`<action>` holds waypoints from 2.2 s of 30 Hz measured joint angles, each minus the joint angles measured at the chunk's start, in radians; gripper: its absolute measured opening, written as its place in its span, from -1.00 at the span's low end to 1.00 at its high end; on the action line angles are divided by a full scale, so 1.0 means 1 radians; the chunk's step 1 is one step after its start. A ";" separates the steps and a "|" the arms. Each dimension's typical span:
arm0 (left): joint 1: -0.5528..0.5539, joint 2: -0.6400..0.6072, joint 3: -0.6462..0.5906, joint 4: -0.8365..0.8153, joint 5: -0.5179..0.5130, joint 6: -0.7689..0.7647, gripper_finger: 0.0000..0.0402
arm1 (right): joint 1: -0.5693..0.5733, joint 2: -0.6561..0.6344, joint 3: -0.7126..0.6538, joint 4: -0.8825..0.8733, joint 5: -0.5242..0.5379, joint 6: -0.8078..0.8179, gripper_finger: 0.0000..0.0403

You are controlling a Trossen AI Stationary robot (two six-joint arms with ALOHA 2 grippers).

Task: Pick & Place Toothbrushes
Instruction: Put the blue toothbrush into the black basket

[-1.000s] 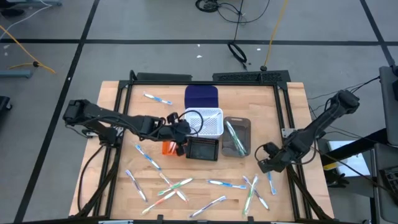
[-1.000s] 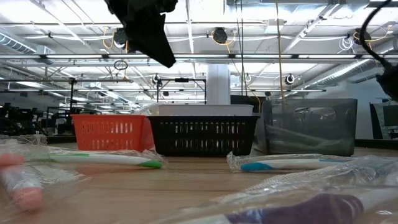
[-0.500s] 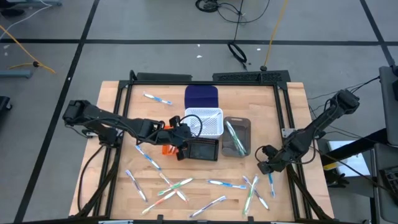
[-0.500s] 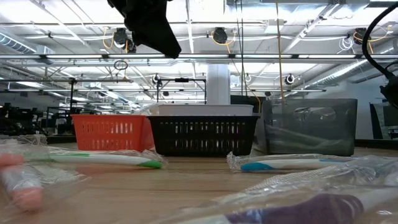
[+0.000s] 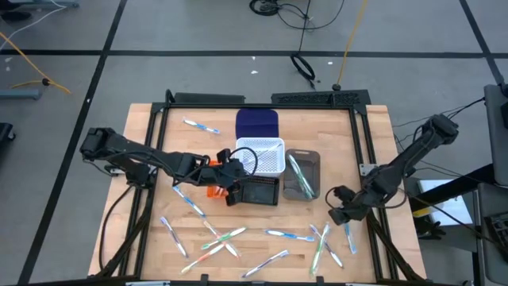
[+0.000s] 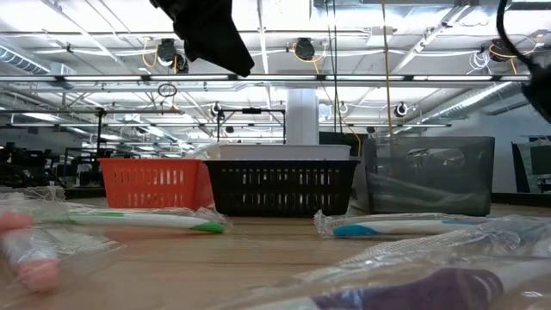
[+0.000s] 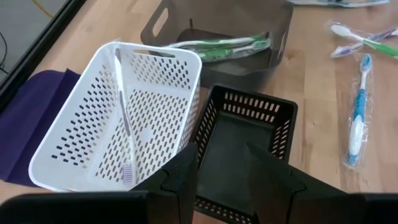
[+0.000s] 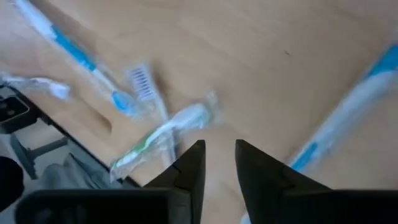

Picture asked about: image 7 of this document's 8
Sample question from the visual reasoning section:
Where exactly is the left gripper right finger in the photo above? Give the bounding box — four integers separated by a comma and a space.
245, 143, 398, 224

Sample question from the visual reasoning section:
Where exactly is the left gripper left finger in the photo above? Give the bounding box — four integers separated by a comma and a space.
0, 143, 198, 224

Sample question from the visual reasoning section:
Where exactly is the purple toothbrush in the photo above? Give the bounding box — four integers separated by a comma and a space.
113, 48, 137, 184
330, 27, 398, 59

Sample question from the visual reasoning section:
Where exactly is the blue toothbrush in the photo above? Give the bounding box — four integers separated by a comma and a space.
341, 53, 375, 170

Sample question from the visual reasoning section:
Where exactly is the black slotted plastic basket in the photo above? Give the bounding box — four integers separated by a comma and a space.
186, 83, 299, 224

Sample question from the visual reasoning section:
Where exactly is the white perforated plastic basket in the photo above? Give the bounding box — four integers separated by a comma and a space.
28, 41, 203, 192

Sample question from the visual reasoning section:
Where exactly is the dark blue tray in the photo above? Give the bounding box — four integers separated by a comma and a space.
0, 68, 82, 187

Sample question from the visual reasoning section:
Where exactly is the grey translucent plastic bin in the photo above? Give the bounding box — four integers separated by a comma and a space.
140, 0, 295, 90

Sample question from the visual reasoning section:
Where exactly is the black aluminium table frame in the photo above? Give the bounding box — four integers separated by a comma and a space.
0, 0, 88, 108

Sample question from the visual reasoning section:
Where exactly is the yellow hanging cable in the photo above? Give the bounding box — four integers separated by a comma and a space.
32, 0, 54, 19

